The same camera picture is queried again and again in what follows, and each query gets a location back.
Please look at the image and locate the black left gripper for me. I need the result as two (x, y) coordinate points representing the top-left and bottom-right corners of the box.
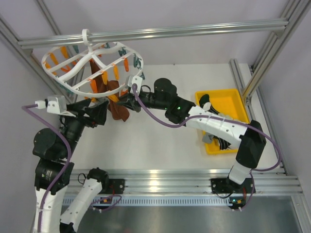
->
(61, 97), (109, 157)

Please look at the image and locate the white round clip hanger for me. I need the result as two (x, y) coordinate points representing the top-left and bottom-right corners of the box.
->
(41, 41), (145, 99)

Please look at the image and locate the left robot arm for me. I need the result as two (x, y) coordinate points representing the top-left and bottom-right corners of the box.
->
(33, 98), (110, 233)

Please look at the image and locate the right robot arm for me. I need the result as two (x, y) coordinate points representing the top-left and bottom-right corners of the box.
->
(117, 76), (266, 193)

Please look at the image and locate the yellow plastic tray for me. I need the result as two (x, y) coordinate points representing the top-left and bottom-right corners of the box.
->
(195, 89), (249, 155)

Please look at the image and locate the aluminium top crossbar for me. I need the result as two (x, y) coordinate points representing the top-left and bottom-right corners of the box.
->
(17, 18), (289, 49)

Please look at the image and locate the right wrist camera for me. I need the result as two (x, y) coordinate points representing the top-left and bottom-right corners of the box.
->
(125, 75), (143, 92)

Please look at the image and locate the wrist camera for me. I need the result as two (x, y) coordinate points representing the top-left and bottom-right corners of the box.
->
(47, 95), (67, 115)
(125, 75), (143, 92)

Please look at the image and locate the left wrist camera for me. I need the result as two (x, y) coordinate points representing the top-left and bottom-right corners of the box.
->
(47, 95), (67, 115)

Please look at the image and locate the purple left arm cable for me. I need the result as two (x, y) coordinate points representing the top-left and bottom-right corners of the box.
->
(21, 103), (72, 233)

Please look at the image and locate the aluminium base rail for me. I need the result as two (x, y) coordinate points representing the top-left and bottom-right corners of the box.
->
(38, 168), (303, 195)

